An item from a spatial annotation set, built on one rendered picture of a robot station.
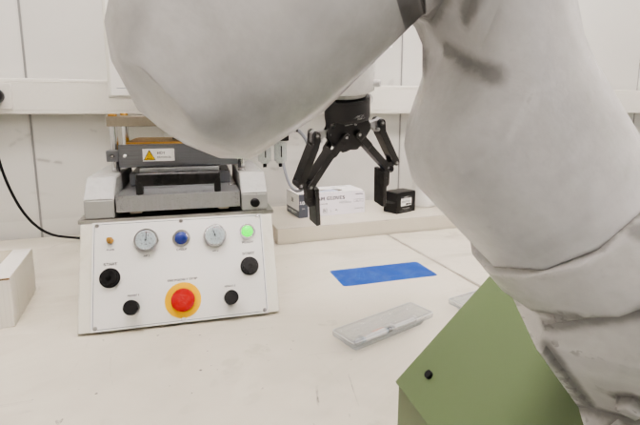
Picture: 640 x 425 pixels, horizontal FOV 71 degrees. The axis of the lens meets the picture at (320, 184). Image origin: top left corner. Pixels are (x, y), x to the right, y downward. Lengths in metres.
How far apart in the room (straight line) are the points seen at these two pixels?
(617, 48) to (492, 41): 2.21
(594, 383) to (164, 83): 0.29
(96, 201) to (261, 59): 0.73
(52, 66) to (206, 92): 1.37
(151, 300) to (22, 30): 0.96
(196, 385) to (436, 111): 0.54
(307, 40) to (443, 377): 0.36
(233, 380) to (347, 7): 0.58
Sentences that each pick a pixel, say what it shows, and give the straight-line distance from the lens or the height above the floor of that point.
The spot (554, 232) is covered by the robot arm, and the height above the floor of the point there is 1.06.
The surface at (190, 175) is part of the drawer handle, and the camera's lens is 0.87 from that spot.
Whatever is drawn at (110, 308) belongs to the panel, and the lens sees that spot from 0.87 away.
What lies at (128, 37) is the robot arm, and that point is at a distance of 0.20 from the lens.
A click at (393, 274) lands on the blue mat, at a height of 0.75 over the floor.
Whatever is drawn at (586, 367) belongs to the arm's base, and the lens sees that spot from 0.32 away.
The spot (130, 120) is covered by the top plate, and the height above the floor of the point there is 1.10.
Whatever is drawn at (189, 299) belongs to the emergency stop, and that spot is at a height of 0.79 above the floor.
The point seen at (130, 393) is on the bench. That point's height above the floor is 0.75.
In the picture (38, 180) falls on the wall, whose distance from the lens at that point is 1.57.
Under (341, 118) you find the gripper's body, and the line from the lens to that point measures 0.71.
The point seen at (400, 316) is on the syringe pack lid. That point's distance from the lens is 0.82.
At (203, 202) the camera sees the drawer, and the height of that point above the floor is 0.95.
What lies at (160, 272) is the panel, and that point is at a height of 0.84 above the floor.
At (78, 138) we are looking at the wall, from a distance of 1.54.
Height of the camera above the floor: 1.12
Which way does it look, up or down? 9 degrees down
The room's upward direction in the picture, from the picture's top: straight up
